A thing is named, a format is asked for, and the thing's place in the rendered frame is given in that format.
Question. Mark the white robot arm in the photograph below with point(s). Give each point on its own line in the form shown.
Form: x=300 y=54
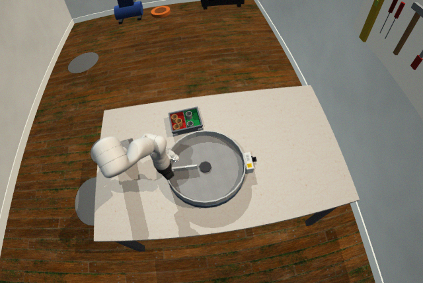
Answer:
x=111 y=157

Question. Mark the grey round turntable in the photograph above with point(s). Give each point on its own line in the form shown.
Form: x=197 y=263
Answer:
x=210 y=169

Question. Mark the grey crate with red and green compartments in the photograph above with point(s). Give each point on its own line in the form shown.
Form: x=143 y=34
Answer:
x=184 y=129

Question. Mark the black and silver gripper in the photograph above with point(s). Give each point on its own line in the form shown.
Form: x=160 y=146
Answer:
x=165 y=168

